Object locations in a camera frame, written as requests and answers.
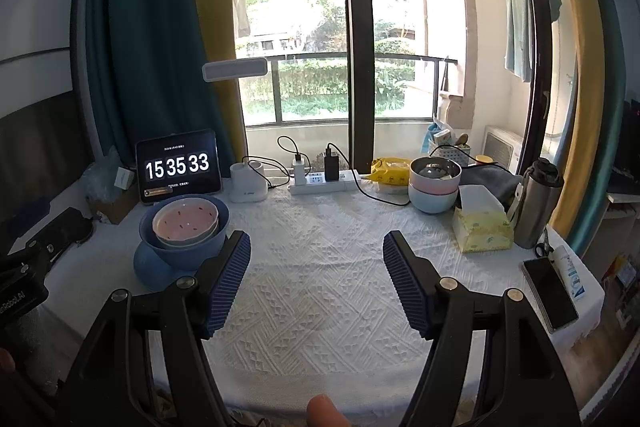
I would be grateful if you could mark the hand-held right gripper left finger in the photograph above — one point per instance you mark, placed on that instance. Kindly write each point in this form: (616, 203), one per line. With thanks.
(230, 282)

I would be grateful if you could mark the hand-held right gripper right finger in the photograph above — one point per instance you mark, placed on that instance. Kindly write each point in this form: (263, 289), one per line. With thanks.
(405, 282)

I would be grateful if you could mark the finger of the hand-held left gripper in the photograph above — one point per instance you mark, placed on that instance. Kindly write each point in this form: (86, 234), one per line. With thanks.
(30, 214)
(72, 227)

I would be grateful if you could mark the dark blue bowl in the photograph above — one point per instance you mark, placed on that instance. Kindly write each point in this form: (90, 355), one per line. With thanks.
(165, 257)

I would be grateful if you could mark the light blue plate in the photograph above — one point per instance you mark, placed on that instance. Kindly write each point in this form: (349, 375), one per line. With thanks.
(150, 277)

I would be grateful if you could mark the white bowl pink speckled inside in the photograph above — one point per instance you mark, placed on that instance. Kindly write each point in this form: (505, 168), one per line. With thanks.
(185, 214)

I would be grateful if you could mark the person's left hand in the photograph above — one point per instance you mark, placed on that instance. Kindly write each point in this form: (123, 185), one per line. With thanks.
(6, 359)

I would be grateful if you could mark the person's right hand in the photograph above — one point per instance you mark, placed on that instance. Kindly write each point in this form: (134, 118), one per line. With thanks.
(325, 414)

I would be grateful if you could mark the brown cardboard box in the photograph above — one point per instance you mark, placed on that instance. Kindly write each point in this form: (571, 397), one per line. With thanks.
(112, 209)

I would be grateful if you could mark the small white box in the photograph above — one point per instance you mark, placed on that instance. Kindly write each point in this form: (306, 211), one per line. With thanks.
(126, 178)

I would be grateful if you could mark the white textured tablecloth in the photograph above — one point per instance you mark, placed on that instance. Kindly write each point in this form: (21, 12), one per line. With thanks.
(320, 257)

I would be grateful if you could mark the yellow tissue box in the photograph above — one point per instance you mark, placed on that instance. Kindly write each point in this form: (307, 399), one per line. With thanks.
(482, 232)

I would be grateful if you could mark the pastel pink bowl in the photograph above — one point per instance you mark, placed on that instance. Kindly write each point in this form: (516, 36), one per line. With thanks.
(432, 188)

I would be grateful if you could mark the yellow wet wipes packet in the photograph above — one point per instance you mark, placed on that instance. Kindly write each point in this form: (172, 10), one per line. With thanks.
(392, 172)

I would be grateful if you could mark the steel bowl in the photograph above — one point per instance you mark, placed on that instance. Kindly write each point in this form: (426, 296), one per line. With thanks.
(435, 169)

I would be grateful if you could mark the black tablet with clock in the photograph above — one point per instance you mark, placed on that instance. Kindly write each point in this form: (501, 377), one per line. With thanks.
(177, 167)

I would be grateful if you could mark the white power strip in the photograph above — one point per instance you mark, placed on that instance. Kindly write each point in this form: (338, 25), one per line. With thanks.
(320, 184)

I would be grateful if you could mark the white charger plug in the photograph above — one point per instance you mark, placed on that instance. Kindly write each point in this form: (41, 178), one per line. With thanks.
(299, 172)

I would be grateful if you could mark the black power bank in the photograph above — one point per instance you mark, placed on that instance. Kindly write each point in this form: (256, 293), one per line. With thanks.
(332, 169)

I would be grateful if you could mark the white perforated basket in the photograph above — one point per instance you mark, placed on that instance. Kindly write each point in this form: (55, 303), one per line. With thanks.
(450, 155)

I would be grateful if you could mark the dark grey cloth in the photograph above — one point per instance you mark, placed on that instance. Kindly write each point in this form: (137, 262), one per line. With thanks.
(490, 177)

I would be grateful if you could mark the black scissors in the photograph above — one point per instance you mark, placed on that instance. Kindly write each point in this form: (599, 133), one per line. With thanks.
(542, 249)

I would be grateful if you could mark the black smartphone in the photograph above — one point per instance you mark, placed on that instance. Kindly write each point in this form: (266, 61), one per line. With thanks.
(550, 294)

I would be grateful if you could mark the steel thermos bottle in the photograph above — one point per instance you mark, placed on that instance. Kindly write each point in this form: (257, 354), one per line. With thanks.
(535, 212)

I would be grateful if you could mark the blue plastic bag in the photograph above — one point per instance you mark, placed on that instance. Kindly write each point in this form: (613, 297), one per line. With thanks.
(433, 137)

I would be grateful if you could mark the small carton box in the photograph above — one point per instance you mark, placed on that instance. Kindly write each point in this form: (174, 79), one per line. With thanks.
(443, 137)

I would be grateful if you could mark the white tube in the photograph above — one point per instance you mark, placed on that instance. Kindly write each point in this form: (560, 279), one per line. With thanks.
(570, 274)

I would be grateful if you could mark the outdoor air conditioner unit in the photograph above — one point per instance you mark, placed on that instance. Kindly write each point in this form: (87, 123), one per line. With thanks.
(502, 147)

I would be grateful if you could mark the teal curtain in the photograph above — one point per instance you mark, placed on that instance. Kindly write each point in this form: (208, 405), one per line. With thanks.
(607, 107)
(150, 32)

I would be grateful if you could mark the white desk lamp head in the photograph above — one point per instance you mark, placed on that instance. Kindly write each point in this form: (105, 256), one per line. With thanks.
(235, 69)

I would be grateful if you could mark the black balcony railing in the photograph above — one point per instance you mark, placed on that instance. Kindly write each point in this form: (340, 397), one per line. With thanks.
(310, 55)

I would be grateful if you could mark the black window mullion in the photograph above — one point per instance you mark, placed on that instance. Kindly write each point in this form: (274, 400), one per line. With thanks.
(357, 32)

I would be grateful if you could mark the white desk lamp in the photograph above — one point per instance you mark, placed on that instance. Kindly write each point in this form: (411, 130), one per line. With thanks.
(215, 7)

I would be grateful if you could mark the hanging light blue towel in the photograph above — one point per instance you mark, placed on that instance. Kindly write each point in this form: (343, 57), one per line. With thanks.
(517, 37)

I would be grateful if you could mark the yellow curtain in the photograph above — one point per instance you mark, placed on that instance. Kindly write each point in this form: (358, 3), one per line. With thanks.
(575, 57)

